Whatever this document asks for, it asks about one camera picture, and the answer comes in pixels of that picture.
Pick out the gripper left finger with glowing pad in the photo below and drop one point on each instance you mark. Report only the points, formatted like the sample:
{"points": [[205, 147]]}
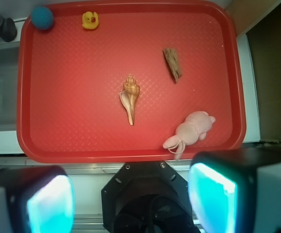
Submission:
{"points": [[36, 200]]}

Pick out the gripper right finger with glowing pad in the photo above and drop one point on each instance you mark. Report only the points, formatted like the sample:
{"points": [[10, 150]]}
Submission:
{"points": [[237, 191]]}

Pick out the pink plush bunny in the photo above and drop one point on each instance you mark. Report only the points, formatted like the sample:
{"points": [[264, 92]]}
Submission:
{"points": [[193, 129]]}

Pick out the red plastic tray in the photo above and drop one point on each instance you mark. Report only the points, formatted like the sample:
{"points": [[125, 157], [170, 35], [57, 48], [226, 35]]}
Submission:
{"points": [[69, 80]]}

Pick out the tan conch seashell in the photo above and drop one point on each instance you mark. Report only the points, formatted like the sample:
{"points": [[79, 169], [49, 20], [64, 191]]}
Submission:
{"points": [[129, 97]]}

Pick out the brown wood piece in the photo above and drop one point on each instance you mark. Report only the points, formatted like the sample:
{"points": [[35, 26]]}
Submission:
{"points": [[171, 57]]}

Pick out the blue textured ball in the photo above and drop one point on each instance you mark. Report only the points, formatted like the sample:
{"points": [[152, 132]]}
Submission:
{"points": [[42, 18]]}

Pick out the yellow rubber duck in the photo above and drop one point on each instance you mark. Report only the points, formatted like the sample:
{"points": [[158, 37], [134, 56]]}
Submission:
{"points": [[90, 20]]}

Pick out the aluminium extrusion rail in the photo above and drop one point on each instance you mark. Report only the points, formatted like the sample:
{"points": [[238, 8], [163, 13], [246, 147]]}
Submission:
{"points": [[86, 168]]}

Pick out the black octagonal mount base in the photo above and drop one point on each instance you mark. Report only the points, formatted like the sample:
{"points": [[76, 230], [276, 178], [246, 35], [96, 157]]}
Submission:
{"points": [[147, 197]]}

